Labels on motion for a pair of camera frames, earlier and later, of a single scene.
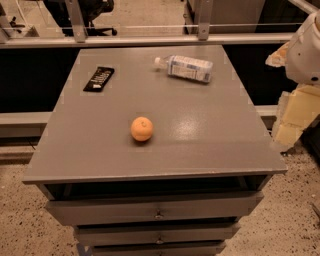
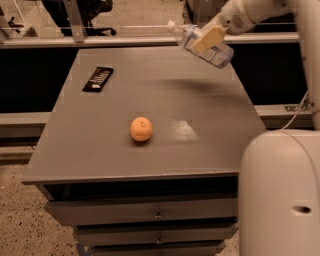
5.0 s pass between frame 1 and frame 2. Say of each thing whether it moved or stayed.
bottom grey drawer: stayed
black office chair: stayed
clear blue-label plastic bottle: moved
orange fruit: stayed
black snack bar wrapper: stayed
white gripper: moved
